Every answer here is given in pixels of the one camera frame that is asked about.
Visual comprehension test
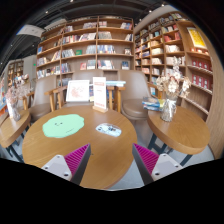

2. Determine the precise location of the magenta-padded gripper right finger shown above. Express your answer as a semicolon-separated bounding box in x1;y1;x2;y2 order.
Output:
132;143;184;185

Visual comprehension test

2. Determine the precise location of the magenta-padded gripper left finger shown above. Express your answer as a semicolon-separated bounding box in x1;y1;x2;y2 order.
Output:
41;143;92;186

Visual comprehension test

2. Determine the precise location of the transparent blue computer mouse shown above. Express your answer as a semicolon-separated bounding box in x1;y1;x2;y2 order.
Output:
95;122;123;138

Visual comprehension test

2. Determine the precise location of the green blob-shaped mouse pad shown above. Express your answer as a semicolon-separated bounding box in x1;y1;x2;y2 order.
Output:
42;113;85;139

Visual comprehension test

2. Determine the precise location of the round wooden side table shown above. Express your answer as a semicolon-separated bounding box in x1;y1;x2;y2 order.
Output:
147;105;211;168
0;109;32;161

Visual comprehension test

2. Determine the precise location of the stack of colourful books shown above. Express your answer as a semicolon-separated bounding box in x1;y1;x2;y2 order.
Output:
142;96;165;112

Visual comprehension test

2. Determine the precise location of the beige armchair with wooden arms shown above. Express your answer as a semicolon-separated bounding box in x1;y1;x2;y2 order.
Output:
29;74;59;123
53;69;118;113
116;69;158;121

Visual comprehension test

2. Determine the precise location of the dark-covered book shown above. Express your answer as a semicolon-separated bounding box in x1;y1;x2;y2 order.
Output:
88;84;95;103

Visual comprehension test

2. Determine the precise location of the white framed pink picture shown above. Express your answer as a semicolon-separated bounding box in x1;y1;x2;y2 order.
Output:
65;79;91;103

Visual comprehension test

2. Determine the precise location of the white sign on wooden stand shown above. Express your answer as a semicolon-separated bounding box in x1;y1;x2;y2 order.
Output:
92;76;109;114

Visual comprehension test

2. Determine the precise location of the stack of light blue books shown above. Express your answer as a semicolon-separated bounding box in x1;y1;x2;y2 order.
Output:
89;80;127;88

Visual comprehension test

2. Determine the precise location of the small distant book shelf unit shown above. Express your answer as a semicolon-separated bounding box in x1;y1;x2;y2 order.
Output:
7;59;25;88

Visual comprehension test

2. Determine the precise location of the curved wooden book shelf unit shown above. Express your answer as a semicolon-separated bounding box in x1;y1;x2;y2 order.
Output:
134;12;214;121

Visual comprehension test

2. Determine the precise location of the white hanging ceiling panel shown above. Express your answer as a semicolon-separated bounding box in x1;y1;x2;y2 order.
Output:
16;24;46;38

